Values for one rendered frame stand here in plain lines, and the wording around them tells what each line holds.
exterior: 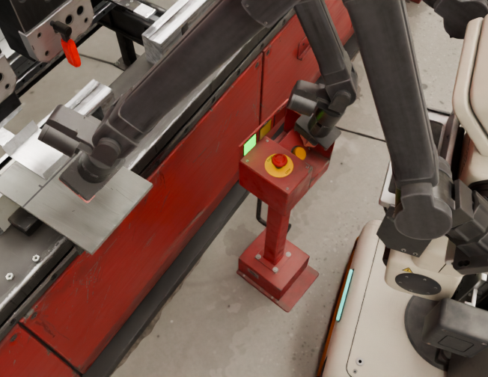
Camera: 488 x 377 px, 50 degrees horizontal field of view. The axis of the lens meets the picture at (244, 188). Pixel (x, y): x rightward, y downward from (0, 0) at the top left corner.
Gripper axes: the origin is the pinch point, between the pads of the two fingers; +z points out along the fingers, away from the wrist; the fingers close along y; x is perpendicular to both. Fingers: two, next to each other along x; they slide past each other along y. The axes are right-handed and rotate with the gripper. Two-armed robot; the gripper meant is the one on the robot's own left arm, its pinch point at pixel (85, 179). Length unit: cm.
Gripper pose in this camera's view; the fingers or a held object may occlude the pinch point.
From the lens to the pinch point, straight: 104.9
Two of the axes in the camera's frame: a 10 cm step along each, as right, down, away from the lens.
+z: -4.2, 2.1, 8.8
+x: 7.2, 6.7, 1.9
